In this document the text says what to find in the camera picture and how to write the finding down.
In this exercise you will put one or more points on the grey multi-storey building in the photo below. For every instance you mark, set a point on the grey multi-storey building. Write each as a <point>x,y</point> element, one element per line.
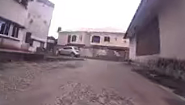
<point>40,19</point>

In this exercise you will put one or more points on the patch of weeds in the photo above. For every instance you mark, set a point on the patch of weeds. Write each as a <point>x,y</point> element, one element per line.
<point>172,69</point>

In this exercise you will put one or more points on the grey asphalt road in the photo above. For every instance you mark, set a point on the grey asphalt road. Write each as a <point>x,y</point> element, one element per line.
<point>88,74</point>

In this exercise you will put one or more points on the pale car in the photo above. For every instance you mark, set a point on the pale car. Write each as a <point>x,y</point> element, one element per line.
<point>69,51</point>

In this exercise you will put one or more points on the low dark wall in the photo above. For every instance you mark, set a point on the low dark wall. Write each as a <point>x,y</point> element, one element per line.
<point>9,55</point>

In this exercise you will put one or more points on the weathered grey building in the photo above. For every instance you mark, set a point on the weathered grey building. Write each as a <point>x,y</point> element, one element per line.
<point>180,31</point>

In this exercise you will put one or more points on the two-storey building with pale roof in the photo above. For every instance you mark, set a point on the two-storey building with pale roof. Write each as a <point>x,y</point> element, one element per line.
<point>95,38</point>

